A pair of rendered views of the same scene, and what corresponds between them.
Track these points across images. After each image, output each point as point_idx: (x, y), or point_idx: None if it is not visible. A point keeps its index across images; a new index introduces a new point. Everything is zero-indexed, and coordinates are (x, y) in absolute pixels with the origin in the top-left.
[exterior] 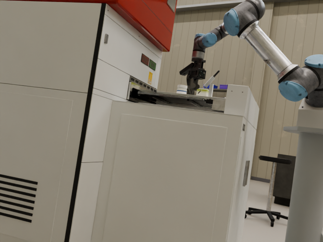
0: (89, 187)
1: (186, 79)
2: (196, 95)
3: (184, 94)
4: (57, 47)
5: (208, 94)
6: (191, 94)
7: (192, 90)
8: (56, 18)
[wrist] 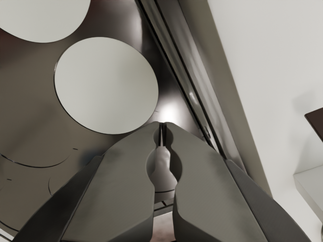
0: None
1: (39, 213)
2: (245, 121)
3: (206, 4)
4: None
5: (303, 189)
6: (233, 80)
7: (170, 151)
8: None
